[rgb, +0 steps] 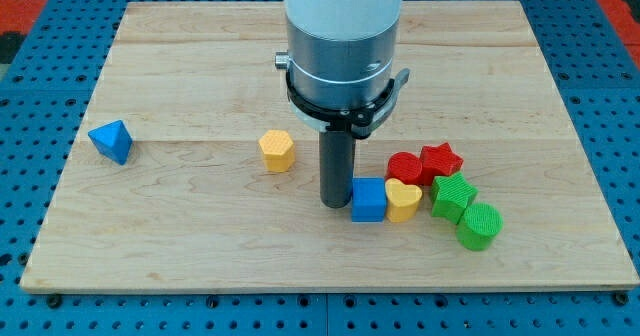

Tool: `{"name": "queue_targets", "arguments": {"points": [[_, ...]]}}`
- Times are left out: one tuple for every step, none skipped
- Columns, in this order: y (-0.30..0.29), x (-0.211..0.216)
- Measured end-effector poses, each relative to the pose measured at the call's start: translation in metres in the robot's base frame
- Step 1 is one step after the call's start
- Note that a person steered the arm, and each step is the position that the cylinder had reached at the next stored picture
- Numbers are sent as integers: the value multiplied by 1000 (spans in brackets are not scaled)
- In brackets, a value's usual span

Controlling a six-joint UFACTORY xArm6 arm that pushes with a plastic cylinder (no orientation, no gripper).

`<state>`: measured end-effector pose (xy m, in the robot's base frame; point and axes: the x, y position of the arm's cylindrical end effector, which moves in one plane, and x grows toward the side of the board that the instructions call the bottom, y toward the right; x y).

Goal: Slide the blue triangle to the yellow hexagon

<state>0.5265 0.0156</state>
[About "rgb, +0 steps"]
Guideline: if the green star block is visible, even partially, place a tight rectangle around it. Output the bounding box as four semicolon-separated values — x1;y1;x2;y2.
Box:
429;172;478;224

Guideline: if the blue triangle block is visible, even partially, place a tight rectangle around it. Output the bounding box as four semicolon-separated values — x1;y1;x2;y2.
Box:
88;120;133;165

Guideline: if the black clamp ring mount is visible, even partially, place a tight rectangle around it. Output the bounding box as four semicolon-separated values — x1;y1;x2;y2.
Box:
285;68;410;140

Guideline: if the green cylinder block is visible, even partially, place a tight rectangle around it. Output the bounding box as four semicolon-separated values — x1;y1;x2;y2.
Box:
456;203;503;251

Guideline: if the yellow heart block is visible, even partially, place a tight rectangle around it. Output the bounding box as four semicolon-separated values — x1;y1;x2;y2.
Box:
385;178;423;223

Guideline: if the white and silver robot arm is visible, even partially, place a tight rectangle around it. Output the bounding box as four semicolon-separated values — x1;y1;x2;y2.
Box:
274;0;410;208

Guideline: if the wooden board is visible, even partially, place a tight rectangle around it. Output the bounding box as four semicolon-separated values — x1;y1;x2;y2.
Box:
21;1;639;294

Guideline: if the yellow hexagon block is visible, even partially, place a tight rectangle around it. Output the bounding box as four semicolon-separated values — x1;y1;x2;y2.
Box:
258;130;295;173

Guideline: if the red cylinder block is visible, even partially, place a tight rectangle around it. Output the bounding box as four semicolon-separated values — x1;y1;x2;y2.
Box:
385;152;423;185

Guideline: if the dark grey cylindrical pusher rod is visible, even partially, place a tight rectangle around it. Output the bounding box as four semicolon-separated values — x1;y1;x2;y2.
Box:
319;131;356;208

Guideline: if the blue cube block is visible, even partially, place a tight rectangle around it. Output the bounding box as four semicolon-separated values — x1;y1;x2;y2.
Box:
351;177;387;222

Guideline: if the red star block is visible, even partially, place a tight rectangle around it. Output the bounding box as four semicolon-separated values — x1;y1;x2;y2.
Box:
419;142;464;186

